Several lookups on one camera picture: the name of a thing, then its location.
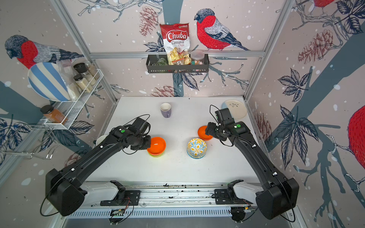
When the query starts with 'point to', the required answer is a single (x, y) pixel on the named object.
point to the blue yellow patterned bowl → (196, 147)
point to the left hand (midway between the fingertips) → (151, 142)
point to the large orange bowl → (158, 146)
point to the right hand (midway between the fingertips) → (209, 130)
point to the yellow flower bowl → (196, 156)
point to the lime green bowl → (156, 156)
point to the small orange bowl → (202, 133)
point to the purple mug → (166, 109)
